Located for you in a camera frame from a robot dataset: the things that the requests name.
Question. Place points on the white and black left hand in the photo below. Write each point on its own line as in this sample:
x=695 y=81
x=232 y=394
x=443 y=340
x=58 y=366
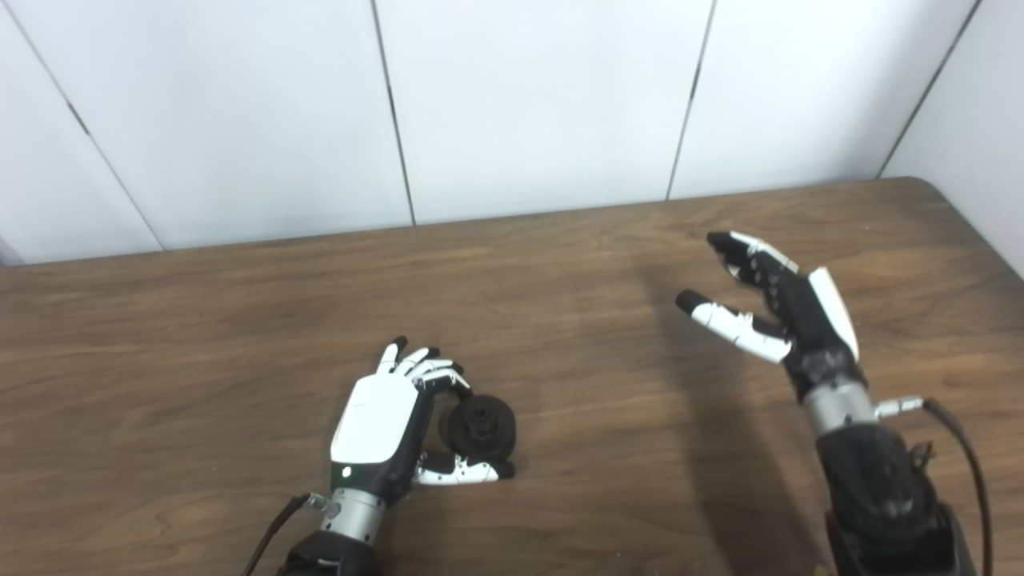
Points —
x=376 y=424

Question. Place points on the round black part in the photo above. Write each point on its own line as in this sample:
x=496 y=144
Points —
x=480 y=428

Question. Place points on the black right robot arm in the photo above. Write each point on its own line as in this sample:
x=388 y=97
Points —
x=872 y=480

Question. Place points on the grey wall corner trim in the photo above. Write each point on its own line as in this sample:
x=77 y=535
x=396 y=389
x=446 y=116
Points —
x=6 y=254

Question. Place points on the white and black right hand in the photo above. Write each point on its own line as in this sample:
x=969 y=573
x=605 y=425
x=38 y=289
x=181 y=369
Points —
x=812 y=328

